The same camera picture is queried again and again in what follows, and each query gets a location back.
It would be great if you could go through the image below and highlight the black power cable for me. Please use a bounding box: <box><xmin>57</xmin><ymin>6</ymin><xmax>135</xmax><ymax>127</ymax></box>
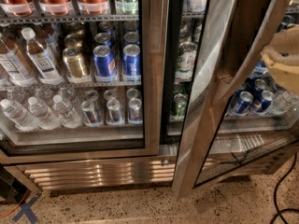
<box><xmin>269</xmin><ymin>152</ymin><xmax>299</xmax><ymax>224</ymax></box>

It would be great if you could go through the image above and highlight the small energy can right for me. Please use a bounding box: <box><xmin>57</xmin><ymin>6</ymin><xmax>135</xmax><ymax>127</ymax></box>
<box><xmin>128</xmin><ymin>98</ymin><xmax>143</xmax><ymax>123</ymax></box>

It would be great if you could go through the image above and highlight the gold soda can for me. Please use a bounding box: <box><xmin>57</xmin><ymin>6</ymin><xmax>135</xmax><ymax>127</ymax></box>
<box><xmin>63</xmin><ymin>47</ymin><xmax>92</xmax><ymax>84</ymax></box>

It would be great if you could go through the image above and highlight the fridge glass door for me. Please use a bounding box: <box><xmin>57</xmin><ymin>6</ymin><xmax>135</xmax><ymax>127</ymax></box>
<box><xmin>172</xmin><ymin>0</ymin><xmax>299</xmax><ymax>199</ymax></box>
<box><xmin>0</xmin><ymin>0</ymin><xmax>169</xmax><ymax>164</ymax></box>

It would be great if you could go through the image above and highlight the white 7up can far left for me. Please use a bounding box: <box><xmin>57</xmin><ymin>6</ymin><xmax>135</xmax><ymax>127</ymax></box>
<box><xmin>176</xmin><ymin>42</ymin><xmax>197</xmax><ymax>79</ymax></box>

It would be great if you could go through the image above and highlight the small energy can middle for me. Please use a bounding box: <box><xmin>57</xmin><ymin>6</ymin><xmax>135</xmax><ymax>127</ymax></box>
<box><xmin>107</xmin><ymin>99</ymin><xmax>123</xmax><ymax>124</ymax></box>

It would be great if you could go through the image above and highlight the tea bottle white cap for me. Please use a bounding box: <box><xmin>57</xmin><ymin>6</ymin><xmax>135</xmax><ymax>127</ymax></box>
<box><xmin>21</xmin><ymin>27</ymin><xmax>63</xmax><ymax>85</ymax></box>

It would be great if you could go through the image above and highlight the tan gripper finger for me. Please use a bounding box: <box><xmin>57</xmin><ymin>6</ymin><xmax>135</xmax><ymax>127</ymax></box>
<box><xmin>262</xmin><ymin>52</ymin><xmax>299</xmax><ymax>94</ymax></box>
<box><xmin>263</xmin><ymin>26</ymin><xmax>299</xmax><ymax>59</ymax></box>

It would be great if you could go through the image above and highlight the blue pepsi can front right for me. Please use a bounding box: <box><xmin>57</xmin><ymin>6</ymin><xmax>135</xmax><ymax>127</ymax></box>
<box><xmin>122</xmin><ymin>44</ymin><xmax>141</xmax><ymax>80</ymax></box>

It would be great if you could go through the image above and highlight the tea bottle far left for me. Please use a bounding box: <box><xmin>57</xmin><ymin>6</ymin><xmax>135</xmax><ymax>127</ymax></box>
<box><xmin>0</xmin><ymin>34</ymin><xmax>36</xmax><ymax>87</ymax></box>

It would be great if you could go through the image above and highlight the small energy can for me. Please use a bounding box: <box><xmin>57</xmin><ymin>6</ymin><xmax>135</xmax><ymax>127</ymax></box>
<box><xmin>81</xmin><ymin>101</ymin><xmax>102</xmax><ymax>127</ymax></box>
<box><xmin>128</xmin><ymin>98</ymin><xmax>143</xmax><ymax>123</ymax></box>
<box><xmin>107</xmin><ymin>99</ymin><xmax>123</xmax><ymax>124</ymax></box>

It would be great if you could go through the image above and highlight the small energy can left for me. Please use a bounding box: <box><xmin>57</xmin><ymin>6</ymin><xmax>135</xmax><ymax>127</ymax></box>
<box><xmin>81</xmin><ymin>101</ymin><xmax>102</xmax><ymax>127</ymax></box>

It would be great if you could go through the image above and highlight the water bottle left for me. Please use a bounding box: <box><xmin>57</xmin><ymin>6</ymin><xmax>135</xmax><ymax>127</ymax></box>
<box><xmin>0</xmin><ymin>99</ymin><xmax>39</xmax><ymax>132</ymax></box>

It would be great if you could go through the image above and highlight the blue pepsi can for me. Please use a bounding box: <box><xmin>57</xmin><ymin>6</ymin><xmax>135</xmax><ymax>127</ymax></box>
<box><xmin>93</xmin><ymin>45</ymin><xmax>118</xmax><ymax>82</ymax></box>
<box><xmin>122</xmin><ymin>44</ymin><xmax>141</xmax><ymax>80</ymax></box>
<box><xmin>229</xmin><ymin>91</ymin><xmax>253</xmax><ymax>116</ymax></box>

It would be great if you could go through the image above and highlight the orange cable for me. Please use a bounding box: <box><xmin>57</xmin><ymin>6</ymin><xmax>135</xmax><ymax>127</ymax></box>
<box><xmin>0</xmin><ymin>189</ymin><xmax>31</xmax><ymax>219</ymax></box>

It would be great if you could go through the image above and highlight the water bottle middle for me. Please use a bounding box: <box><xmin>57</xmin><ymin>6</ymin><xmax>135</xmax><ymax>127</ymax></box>
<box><xmin>28</xmin><ymin>97</ymin><xmax>61</xmax><ymax>130</ymax></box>

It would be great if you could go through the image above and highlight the steel fridge bottom grille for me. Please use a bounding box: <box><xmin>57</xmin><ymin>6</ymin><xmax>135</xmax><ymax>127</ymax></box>
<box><xmin>3</xmin><ymin>147</ymin><xmax>297</xmax><ymax>193</ymax></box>

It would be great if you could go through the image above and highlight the blue pepsi can front left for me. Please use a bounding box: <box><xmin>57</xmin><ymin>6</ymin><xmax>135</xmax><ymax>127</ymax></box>
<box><xmin>93</xmin><ymin>45</ymin><xmax>118</xmax><ymax>82</ymax></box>

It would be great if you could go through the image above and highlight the water bottle right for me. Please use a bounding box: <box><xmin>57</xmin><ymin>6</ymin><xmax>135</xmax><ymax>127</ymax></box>
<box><xmin>53</xmin><ymin>95</ymin><xmax>82</xmax><ymax>129</ymax></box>

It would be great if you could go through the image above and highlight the water bottle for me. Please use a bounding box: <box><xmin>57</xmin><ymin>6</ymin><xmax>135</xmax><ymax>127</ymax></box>
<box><xmin>53</xmin><ymin>95</ymin><xmax>82</xmax><ymax>129</ymax></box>
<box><xmin>28</xmin><ymin>97</ymin><xmax>61</xmax><ymax>130</ymax></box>
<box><xmin>0</xmin><ymin>99</ymin><xmax>39</xmax><ymax>132</ymax></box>

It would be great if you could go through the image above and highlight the blue pepsi can lower right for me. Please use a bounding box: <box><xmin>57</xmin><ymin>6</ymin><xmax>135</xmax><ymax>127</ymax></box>
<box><xmin>229</xmin><ymin>91</ymin><xmax>253</xmax><ymax>116</ymax></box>

